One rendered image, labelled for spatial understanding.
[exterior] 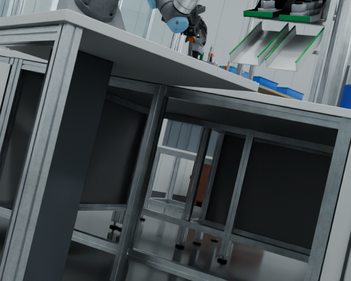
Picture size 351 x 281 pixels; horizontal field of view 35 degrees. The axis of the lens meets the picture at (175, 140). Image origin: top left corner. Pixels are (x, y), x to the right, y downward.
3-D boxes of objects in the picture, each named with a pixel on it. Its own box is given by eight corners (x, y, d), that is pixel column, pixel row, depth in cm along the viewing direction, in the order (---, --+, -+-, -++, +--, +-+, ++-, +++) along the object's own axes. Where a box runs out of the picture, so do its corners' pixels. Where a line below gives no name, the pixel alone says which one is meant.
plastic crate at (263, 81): (263, 91, 725) (264, 82, 726) (277, 92, 706) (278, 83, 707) (244, 84, 703) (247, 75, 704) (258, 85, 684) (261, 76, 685)
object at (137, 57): (64, 20, 133) (67, 8, 133) (-48, 30, 203) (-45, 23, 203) (257, 92, 176) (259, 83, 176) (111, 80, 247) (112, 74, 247)
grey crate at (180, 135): (232, 161, 419) (239, 131, 420) (160, 145, 444) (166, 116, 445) (247, 165, 458) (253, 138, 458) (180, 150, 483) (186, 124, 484)
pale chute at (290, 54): (297, 72, 210) (296, 61, 207) (266, 68, 217) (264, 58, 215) (325, 37, 227) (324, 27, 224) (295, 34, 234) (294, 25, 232)
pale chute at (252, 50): (259, 66, 216) (258, 56, 214) (230, 62, 223) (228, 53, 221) (289, 32, 233) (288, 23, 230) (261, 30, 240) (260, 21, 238)
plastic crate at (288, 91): (288, 100, 759) (290, 92, 759) (302, 102, 740) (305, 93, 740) (272, 94, 737) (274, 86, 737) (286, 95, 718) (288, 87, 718)
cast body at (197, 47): (197, 51, 236) (201, 35, 236) (188, 49, 237) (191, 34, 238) (204, 56, 243) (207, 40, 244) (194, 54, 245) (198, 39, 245)
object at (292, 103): (357, 119, 185) (359, 110, 185) (11, 57, 246) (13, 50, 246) (379, 155, 314) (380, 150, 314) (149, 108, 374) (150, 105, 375)
